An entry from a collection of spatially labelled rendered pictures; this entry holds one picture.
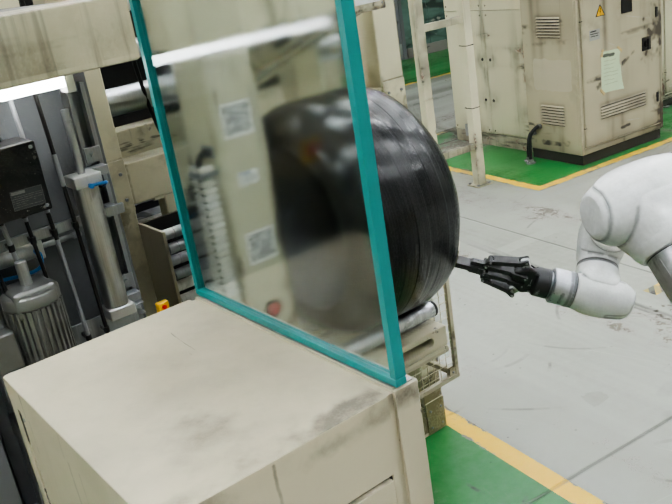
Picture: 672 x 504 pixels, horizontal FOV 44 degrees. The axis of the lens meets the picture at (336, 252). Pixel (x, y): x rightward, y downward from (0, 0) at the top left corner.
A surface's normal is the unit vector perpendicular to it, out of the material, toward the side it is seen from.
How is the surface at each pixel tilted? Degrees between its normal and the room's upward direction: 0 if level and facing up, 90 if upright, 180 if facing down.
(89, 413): 0
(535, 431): 0
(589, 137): 90
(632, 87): 90
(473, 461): 0
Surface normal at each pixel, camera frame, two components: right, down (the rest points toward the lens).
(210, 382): -0.15, -0.93
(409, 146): 0.40, -0.41
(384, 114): 0.22, -0.66
